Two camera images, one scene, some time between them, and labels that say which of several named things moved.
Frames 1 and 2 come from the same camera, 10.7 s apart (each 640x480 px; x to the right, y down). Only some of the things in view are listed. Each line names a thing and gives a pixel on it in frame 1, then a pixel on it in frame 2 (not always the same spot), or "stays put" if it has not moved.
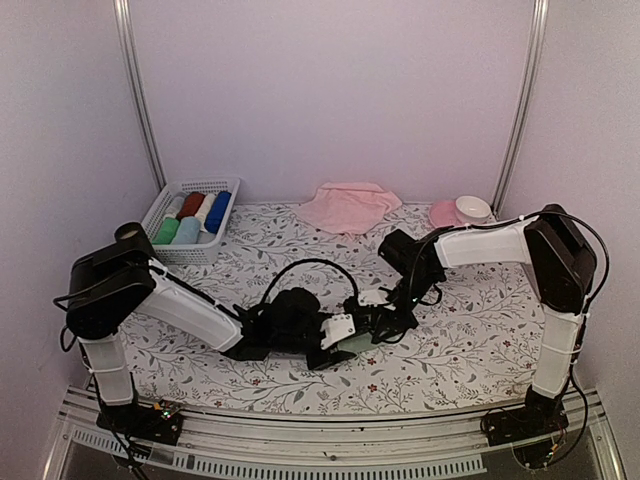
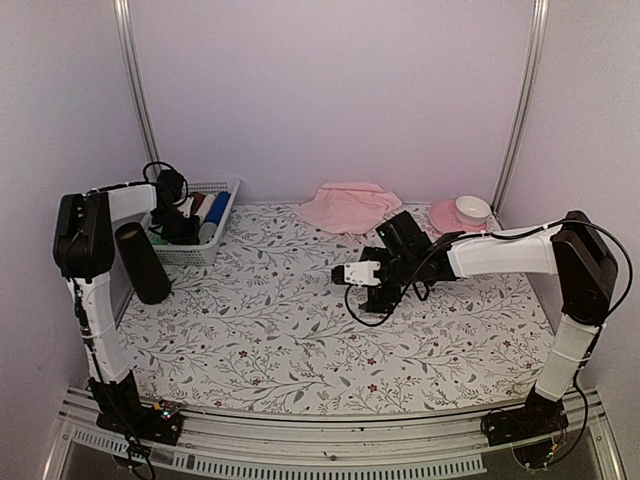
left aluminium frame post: (127, 35) stays put
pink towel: (350, 207) stays put
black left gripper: (328, 360) to (190, 236)
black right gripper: (399, 323) to (375, 300)
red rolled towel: (190, 205) stays put
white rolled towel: (204, 209) stays put
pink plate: (444, 214) stays put
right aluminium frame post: (539, 23) stays put
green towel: (359, 343) to (206, 232)
